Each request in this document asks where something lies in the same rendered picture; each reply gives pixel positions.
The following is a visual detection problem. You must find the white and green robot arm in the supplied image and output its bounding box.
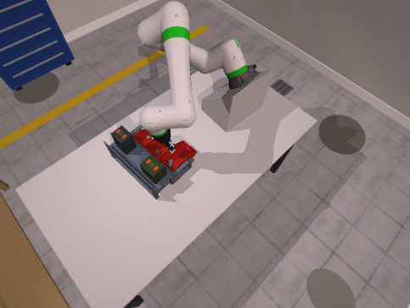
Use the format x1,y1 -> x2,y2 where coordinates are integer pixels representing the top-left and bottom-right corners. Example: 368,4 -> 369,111
137,1 -> 258,141

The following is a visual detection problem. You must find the red bin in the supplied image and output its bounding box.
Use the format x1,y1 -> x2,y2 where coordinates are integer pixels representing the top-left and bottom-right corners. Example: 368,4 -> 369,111
145,140 -> 169,162
161,140 -> 196,172
133,129 -> 155,148

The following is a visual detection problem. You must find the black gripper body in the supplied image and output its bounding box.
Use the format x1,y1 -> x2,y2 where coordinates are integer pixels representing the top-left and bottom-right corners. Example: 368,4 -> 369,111
159,134 -> 171,145

